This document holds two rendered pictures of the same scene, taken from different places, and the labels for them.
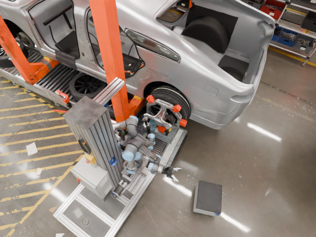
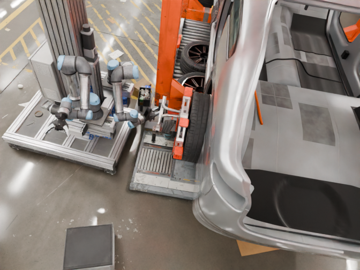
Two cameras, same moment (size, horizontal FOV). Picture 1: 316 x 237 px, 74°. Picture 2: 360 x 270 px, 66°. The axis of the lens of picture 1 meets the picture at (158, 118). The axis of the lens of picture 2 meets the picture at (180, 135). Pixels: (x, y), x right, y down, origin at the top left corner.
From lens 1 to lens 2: 197 cm
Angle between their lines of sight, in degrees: 36
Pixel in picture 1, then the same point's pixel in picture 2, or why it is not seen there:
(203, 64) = (238, 83)
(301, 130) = not seen: outside the picture
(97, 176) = (43, 57)
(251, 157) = not seen: outside the picture
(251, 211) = not seen: outside the picture
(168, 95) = (199, 104)
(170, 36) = (256, 24)
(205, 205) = (72, 241)
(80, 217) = (43, 108)
